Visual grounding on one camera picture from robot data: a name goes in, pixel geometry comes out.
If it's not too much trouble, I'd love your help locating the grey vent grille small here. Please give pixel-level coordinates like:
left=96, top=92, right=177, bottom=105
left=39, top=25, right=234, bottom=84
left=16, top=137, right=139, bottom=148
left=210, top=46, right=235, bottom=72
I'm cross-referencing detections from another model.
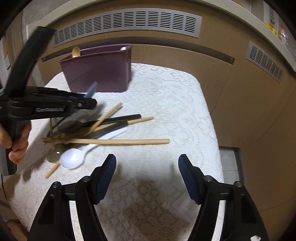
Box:
left=245, top=41, right=283, bottom=83

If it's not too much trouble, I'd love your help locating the white lace tablecloth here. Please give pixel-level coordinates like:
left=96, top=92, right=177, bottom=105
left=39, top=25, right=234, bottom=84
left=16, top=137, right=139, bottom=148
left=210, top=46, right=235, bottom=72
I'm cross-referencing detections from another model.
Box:
left=1, top=64, right=223, bottom=240

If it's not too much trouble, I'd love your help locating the blue plastic spoon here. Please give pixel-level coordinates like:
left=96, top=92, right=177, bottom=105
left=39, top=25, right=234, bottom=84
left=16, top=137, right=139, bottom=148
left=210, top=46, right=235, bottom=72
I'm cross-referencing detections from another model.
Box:
left=51, top=81, right=99, bottom=133

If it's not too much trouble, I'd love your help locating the person's left hand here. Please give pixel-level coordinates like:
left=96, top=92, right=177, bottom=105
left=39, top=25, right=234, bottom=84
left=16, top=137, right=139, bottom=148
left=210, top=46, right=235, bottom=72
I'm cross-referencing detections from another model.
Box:
left=1, top=121, right=32, bottom=164

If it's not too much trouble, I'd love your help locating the purple plastic utensil bin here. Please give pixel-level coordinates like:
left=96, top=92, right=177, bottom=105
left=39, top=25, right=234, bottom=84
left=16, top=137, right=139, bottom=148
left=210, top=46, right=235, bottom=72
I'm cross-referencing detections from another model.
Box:
left=60, top=44, right=133, bottom=92

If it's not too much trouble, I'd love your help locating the long wooden chopstick front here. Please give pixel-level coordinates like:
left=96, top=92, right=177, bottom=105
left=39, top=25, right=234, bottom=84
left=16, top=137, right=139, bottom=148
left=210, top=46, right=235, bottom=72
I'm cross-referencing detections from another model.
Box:
left=41, top=138, right=170, bottom=145

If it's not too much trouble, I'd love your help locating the white plastic spoon on table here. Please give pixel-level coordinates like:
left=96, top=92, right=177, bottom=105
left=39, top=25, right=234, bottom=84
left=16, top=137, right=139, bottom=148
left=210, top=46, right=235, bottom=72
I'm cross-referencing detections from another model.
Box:
left=59, top=126, right=128, bottom=169

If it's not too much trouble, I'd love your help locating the grey vent grille long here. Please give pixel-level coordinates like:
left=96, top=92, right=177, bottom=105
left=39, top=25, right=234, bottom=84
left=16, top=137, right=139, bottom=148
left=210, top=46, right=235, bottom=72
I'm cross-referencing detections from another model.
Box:
left=53, top=8, right=203, bottom=47

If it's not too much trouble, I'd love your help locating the golden wooden spoon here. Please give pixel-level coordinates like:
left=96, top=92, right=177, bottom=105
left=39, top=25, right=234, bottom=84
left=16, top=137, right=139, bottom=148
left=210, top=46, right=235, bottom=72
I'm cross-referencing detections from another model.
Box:
left=71, top=47, right=81, bottom=58

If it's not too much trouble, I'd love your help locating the grey kitchen countertop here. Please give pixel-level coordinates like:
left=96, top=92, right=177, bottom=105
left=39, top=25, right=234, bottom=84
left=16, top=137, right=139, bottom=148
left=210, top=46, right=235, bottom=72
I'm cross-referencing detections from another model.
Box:
left=25, top=0, right=296, bottom=68

